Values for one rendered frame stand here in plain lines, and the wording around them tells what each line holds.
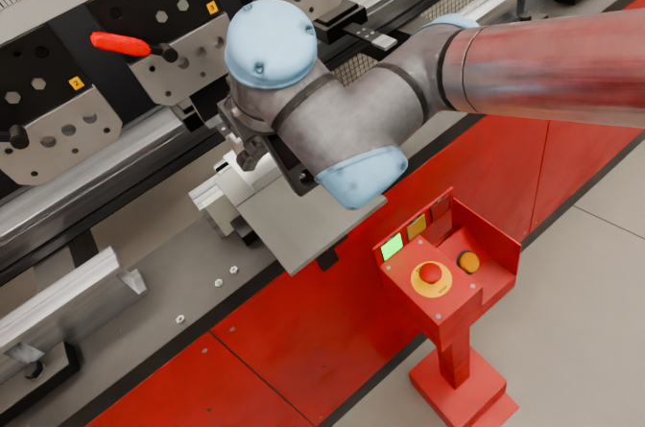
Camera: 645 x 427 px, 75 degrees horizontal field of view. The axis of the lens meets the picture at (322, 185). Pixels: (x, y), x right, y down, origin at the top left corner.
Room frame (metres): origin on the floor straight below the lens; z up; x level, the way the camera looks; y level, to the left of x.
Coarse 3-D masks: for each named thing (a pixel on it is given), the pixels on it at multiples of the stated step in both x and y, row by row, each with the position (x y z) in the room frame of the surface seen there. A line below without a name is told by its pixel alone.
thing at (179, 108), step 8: (176, 104) 0.82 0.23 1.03; (184, 104) 0.80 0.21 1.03; (176, 112) 0.80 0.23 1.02; (184, 112) 0.78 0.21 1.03; (192, 112) 0.78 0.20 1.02; (184, 120) 0.77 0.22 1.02; (192, 120) 0.77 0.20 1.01; (200, 120) 0.78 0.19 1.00; (192, 128) 0.77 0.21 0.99; (216, 128) 0.72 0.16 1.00; (224, 128) 0.71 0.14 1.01; (224, 136) 0.69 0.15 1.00; (232, 136) 0.67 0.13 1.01
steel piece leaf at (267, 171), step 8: (232, 160) 0.61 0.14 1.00; (264, 160) 0.57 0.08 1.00; (272, 160) 0.57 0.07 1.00; (240, 168) 0.58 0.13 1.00; (256, 168) 0.56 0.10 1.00; (264, 168) 0.56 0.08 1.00; (272, 168) 0.55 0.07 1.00; (240, 176) 0.56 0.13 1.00; (248, 176) 0.55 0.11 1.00; (256, 176) 0.54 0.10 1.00; (264, 176) 0.52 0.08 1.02; (272, 176) 0.52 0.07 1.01; (256, 184) 0.51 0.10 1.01; (264, 184) 0.51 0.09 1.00; (256, 192) 0.51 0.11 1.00
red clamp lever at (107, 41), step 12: (96, 36) 0.51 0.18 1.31; (108, 36) 0.52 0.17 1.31; (120, 36) 0.53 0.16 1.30; (108, 48) 0.51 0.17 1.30; (120, 48) 0.52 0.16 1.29; (132, 48) 0.52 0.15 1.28; (144, 48) 0.52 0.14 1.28; (156, 48) 0.53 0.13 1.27; (168, 48) 0.53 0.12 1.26; (168, 60) 0.53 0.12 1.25
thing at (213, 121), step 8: (216, 80) 0.62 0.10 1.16; (224, 80) 0.62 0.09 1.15; (208, 88) 0.61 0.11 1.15; (216, 88) 0.62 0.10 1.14; (224, 88) 0.62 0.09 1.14; (192, 96) 0.60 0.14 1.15; (200, 96) 0.61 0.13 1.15; (208, 96) 0.61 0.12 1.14; (216, 96) 0.61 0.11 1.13; (224, 96) 0.62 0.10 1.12; (192, 104) 0.61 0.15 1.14; (200, 104) 0.60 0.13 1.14; (208, 104) 0.61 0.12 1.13; (216, 104) 0.61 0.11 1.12; (200, 112) 0.60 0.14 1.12; (208, 112) 0.60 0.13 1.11; (216, 112) 0.61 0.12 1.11; (208, 120) 0.60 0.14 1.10; (216, 120) 0.62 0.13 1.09; (208, 128) 0.61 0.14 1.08
